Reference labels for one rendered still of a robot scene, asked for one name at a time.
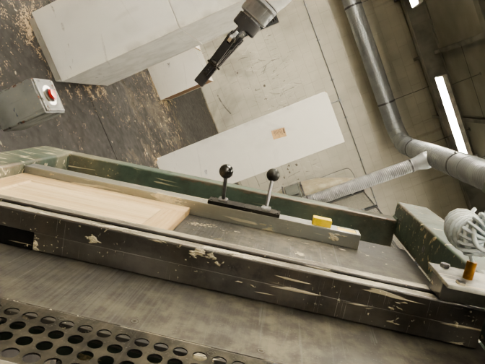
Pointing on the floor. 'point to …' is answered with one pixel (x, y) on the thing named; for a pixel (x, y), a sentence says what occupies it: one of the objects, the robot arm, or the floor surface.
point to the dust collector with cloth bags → (306, 188)
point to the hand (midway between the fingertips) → (206, 74)
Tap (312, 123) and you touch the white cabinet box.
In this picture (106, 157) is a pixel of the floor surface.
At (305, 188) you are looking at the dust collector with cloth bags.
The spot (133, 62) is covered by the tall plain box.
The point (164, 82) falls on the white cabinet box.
